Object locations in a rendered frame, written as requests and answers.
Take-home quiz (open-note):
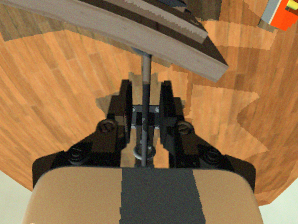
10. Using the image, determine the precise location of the orange spirit level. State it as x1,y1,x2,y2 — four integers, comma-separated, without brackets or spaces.
261,0,298,31

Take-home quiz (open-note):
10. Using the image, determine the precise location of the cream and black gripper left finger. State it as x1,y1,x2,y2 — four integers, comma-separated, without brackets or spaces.
32,79,133,188

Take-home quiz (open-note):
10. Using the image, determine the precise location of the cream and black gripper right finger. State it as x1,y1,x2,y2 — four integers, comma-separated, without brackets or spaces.
159,80,256,193

